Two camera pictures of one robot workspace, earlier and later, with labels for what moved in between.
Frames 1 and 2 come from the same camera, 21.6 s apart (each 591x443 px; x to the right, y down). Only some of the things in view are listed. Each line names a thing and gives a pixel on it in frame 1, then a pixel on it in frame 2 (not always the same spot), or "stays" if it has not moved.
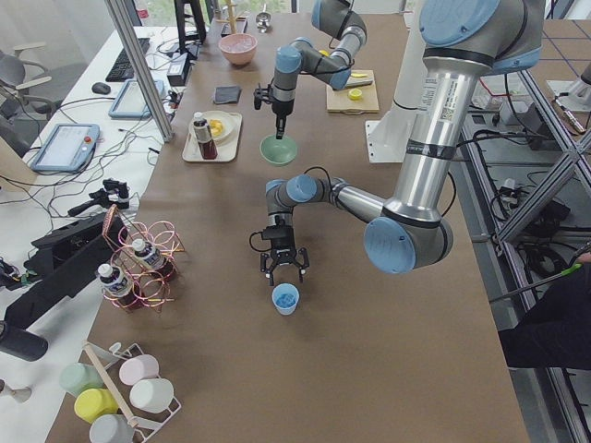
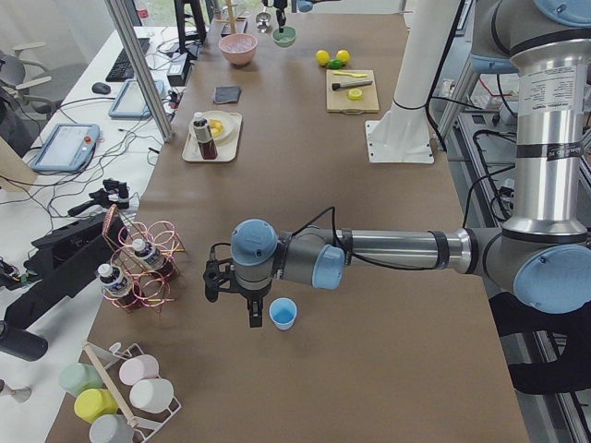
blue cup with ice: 285,296 → 283,312
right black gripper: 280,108 → 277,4
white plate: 220,124 stays
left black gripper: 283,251 → 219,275
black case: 66,260 stays
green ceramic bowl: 275,149 → 284,39
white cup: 151,395 stays
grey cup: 112,428 stays
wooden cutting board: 355,99 stays
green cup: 76,377 stays
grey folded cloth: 226,94 stays
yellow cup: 92,403 stays
